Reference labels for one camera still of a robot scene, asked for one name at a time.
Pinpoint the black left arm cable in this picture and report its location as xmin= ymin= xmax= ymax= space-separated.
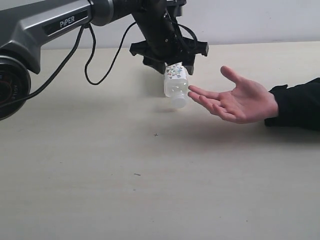
xmin=0 ymin=7 xmax=198 ymax=108

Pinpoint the black sleeved forearm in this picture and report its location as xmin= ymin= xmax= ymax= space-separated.
xmin=264 ymin=77 xmax=320 ymax=132

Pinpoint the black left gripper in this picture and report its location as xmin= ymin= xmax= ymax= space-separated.
xmin=129 ymin=0 xmax=209 ymax=75

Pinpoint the white bottle cartoon label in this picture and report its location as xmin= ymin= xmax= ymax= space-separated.
xmin=163 ymin=62 xmax=190 ymax=109

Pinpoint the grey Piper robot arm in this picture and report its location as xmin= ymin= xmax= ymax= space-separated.
xmin=0 ymin=0 xmax=209 ymax=120

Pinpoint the open bare human hand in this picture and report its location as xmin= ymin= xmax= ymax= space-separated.
xmin=188 ymin=65 xmax=279 ymax=124

